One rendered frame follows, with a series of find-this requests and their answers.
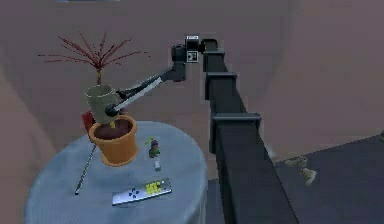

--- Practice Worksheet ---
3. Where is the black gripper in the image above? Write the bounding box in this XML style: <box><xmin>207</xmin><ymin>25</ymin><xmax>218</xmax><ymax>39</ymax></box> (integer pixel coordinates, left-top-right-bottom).
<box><xmin>104</xmin><ymin>43</ymin><xmax>188</xmax><ymax>118</ymax></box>

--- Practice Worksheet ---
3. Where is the grey-green mug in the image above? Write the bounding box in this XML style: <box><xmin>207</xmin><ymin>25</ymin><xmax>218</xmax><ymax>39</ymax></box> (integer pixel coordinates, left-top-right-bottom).
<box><xmin>84</xmin><ymin>84</ymin><xmax>121</xmax><ymax>125</ymax></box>

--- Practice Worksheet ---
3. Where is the orange pot with red plant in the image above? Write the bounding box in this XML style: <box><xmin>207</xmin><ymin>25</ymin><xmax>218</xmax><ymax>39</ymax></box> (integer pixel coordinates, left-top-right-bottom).
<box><xmin>38</xmin><ymin>31</ymin><xmax>150</xmax><ymax>167</ymax></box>

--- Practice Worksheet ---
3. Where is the small colourful figurine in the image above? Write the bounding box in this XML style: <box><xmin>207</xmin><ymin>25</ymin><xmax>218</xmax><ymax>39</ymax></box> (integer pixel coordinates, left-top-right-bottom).
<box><xmin>144</xmin><ymin>136</ymin><xmax>162</xmax><ymax>159</ymax></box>

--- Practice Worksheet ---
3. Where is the small red box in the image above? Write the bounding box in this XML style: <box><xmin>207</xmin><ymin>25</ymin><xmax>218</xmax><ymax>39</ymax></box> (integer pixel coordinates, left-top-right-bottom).
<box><xmin>80</xmin><ymin>111</ymin><xmax>97</xmax><ymax>134</ymax></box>

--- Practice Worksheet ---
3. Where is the thin grey pencil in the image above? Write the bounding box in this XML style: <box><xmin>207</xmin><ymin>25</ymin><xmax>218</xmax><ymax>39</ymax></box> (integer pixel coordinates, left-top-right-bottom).
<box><xmin>74</xmin><ymin>143</ymin><xmax>98</xmax><ymax>196</ymax></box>

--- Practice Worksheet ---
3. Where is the grey remote control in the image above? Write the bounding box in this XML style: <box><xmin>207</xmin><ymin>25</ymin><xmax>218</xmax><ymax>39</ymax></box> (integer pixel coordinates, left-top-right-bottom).
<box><xmin>111</xmin><ymin>177</ymin><xmax>173</xmax><ymax>206</ymax></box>

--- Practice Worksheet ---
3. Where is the round grey-blue table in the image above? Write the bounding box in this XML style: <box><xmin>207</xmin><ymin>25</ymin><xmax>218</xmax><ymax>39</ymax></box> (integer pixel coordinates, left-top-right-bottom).
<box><xmin>24</xmin><ymin>120</ymin><xmax>210</xmax><ymax>224</ymax></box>

